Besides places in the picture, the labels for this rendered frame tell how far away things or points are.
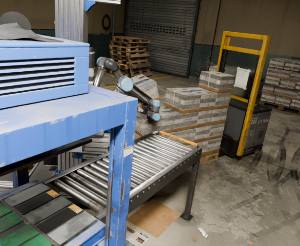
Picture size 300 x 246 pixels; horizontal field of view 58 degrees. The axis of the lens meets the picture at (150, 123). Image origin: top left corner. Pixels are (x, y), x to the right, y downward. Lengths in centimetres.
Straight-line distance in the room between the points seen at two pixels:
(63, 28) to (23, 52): 173
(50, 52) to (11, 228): 97
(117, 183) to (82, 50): 60
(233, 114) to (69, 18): 288
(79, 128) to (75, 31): 180
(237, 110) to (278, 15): 565
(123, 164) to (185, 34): 961
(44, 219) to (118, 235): 45
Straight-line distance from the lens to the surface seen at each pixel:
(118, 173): 123
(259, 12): 979
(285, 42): 956
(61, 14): 268
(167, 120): 326
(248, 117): 414
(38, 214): 169
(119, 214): 134
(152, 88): 292
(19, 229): 162
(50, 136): 87
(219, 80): 373
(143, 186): 190
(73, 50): 108
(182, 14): 1074
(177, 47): 1081
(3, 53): 94
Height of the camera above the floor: 185
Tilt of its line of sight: 20 degrees down
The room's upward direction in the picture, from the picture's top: 6 degrees clockwise
